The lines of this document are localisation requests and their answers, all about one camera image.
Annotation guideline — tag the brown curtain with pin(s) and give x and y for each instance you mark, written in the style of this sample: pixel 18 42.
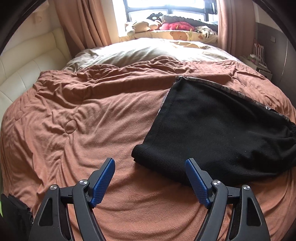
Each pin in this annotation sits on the brown curtain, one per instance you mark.
pixel 236 26
pixel 83 23

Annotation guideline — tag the brown quilted bedspread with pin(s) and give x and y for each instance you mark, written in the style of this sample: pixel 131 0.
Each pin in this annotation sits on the brown quilted bedspread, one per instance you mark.
pixel 68 123

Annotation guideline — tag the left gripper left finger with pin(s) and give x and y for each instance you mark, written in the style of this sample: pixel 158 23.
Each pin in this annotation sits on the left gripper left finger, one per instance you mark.
pixel 52 221

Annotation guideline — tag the right brown curtain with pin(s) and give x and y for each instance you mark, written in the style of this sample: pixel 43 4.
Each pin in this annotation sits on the right brown curtain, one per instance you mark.
pixel 236 26

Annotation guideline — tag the black framed window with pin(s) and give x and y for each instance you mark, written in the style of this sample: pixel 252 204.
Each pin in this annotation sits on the black framed window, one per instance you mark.
pixel 137 10

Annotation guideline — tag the cream leather headboard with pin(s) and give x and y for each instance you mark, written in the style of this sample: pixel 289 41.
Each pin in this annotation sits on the cream leather headboard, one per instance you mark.
pixel 21 65

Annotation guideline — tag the pile of plush toys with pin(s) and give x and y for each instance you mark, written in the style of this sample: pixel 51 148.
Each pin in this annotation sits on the pile of plush toys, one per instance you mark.
pixel 172 28

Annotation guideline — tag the black knit pants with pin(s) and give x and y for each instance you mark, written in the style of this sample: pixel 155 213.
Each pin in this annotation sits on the black knit pants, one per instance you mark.
pixel 234 138

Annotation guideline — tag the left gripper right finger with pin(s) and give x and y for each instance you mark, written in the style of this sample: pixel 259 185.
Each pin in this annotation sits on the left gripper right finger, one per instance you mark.
pixel 247 221

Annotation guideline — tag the white nightstand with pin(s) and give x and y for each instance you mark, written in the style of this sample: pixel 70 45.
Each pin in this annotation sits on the white nightstand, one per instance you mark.
pixel 256 60

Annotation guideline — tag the left brown curtain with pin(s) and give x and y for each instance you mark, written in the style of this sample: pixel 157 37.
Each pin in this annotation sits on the left brown curtain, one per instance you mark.
pixel 83 23

